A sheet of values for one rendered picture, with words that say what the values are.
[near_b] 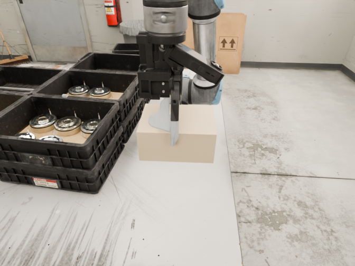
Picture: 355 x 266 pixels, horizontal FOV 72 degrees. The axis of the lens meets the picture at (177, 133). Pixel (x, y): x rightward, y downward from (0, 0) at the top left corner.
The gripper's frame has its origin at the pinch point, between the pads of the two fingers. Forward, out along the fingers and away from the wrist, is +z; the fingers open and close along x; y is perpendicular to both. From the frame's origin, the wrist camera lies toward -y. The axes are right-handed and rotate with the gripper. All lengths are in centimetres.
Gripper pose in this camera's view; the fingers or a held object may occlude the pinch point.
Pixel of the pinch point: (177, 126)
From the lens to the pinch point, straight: 54.9
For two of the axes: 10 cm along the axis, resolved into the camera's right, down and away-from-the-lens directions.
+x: -0.5, 5.7, -8.2
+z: 0.0, 8.2, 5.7
